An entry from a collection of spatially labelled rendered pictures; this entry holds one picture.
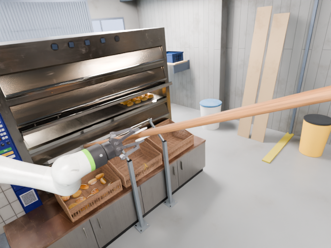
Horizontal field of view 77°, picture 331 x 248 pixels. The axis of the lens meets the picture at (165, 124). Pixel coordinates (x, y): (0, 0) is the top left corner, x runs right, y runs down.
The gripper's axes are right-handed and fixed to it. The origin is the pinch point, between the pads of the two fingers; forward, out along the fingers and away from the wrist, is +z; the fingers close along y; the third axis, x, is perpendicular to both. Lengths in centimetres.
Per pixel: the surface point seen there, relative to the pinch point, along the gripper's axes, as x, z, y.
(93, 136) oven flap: -155, 32, -4
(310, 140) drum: -41, 303, 131
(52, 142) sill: -150, -9, -13
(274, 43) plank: -56, 330, -33
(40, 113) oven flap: -135, -11, -42
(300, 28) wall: -26, 361, -39
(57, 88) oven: -128, 10, -59
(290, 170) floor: -60, 250, 155
